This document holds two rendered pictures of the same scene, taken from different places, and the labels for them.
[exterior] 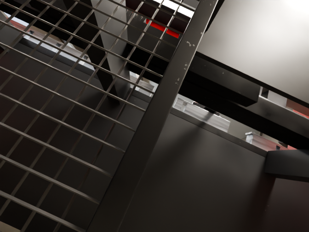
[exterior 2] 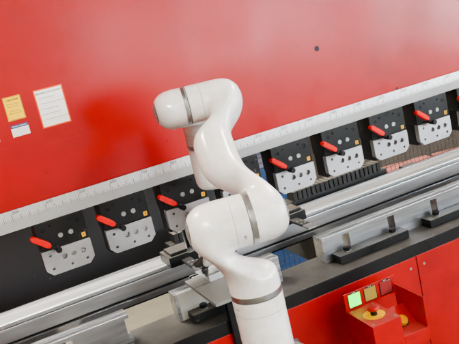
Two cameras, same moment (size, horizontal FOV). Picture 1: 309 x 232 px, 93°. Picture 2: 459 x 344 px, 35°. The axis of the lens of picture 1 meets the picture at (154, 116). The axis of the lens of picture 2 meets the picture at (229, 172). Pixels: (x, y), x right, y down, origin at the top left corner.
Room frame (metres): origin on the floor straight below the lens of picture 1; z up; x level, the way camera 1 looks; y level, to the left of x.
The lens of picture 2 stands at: (3.09, -1.04, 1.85)
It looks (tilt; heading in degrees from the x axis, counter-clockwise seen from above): 13 degrees down; 159
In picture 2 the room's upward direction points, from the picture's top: 13 degrees counter-clockwise
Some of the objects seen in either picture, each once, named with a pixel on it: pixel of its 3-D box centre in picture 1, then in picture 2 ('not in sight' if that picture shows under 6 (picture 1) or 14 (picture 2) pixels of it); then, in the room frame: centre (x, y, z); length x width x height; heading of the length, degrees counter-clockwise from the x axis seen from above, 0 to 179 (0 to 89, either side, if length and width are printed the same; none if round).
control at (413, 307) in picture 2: not in sight; (386, 317); (1.23, 0.11, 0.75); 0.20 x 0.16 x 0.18; 88
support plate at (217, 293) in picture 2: not in sight; (225, 283); (1.07, -0.34, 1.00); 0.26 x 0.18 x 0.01; 0
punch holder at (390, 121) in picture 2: not in sight; (382, 133); (0.92, 0.43, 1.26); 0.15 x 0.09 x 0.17; 90
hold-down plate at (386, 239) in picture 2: not in sight; (371, 245); (0.98, 0.26, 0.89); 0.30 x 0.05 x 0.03; 90
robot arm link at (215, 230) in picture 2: not in sight; (231, 248); (1.63, -0.50, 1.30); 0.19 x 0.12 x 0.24; 75
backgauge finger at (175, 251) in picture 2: not in sight; (187, 258); (0.77, -0.35, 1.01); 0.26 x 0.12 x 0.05; 0
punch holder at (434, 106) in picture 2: not in sight; (426, 118); (0.92, 0.63, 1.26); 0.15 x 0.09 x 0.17; 90
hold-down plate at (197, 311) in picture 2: not in sight; (231, 301); (0.98, -0.30, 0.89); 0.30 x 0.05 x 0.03; 90
